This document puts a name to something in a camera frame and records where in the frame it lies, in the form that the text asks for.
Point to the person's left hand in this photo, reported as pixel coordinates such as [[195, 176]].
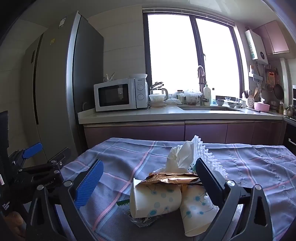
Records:
[[16, 222]]

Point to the white microwave oven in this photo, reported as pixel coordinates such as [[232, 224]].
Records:
[[115, 95]]

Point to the utensil holder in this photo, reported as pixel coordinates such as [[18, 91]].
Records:
[[248, 98]]

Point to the grey refrigerator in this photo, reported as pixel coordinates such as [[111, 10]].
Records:
[[57, 81]]

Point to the kitchen faucet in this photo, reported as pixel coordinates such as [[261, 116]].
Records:
[[200, 78]]

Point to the dotted white paper cup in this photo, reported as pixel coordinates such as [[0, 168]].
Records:
[[196, 210], [152, 199]]

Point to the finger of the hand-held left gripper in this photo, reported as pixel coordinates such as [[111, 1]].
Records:
[[32, 149], [59, 160]]

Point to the white dispenser bottle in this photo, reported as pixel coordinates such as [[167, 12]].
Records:
[[207, 95]]

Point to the kitchen window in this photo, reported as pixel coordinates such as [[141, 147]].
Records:
[[194, 55]]

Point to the clear green-printed plastic wrapper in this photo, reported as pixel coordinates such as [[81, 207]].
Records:
[[138, 220]]

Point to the glass kettle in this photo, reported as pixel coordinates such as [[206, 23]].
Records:
[[159, 89]]

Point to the clear plastic bag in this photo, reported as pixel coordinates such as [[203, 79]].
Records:
[[192, 96]]

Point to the gold snack wrapper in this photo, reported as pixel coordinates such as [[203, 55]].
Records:
[[171, 178]]

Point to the black frying pan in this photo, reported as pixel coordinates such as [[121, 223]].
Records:
[[278, 91]]

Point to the pink pot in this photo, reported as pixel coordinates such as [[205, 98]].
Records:
[[261, 106]]

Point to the white foam fruit net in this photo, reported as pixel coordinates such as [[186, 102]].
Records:
[[208, 153]]

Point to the kitchen sink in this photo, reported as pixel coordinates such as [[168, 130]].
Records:
[[208, 108]]

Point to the white water heater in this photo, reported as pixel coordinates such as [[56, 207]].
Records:
[[256, 46]]

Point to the pink upper cabinet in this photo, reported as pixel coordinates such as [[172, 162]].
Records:
[[272, 37]]

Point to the black stove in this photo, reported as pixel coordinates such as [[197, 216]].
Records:
[[291, 132]]

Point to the white tissue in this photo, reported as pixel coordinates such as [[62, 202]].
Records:
[[180, 155]]

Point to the purple kitchen base cabinet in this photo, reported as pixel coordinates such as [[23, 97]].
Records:
[[161, 132]]

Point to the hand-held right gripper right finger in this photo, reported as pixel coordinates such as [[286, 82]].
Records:
[[211, 185]]

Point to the plaid grey tablecloth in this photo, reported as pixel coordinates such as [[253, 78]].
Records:
[[254, 162]]

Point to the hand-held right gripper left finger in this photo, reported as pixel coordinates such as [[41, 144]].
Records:
[[89, 183]]

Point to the small patterned bowl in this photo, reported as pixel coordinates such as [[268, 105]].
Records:
[[220, 102], [235, 105]]

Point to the white bowl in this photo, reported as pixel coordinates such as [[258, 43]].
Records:
[[138, 76]]

